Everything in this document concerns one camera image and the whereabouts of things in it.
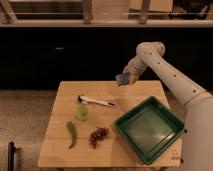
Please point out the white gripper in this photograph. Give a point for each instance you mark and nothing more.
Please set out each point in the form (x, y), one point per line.
(134, 69)

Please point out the blue grey sponge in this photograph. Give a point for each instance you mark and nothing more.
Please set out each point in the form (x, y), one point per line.
(122, 79)

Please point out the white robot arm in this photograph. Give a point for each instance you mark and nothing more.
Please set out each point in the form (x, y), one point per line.
(197, 148)

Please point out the green square tray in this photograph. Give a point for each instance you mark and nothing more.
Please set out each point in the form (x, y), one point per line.
(149, 128)

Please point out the red grape bunch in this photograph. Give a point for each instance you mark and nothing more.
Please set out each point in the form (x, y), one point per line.
(99, 134)

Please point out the green chili pepper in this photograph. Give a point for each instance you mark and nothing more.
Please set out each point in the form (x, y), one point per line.
(72, 130)

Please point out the white handled peeler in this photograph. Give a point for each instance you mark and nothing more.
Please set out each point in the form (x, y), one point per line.
(85, 100)

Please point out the wooden shelf frame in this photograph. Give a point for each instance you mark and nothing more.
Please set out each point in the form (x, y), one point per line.
(106, 13)

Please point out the black handle at floor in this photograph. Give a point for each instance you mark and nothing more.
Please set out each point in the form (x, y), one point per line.
(11, 152)

